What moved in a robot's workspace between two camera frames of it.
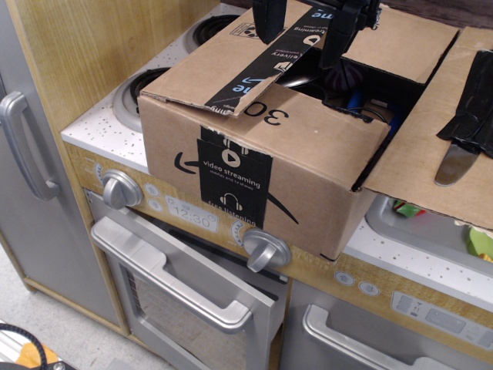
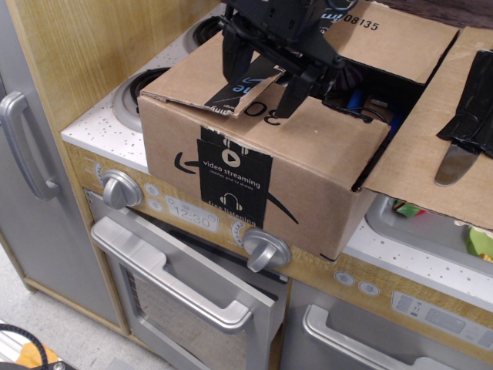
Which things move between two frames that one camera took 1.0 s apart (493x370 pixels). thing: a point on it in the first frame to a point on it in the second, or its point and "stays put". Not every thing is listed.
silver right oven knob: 264,250 stays put
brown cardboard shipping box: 288,138 stays put
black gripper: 348,18 to 289,30
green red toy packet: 407,210 stays put
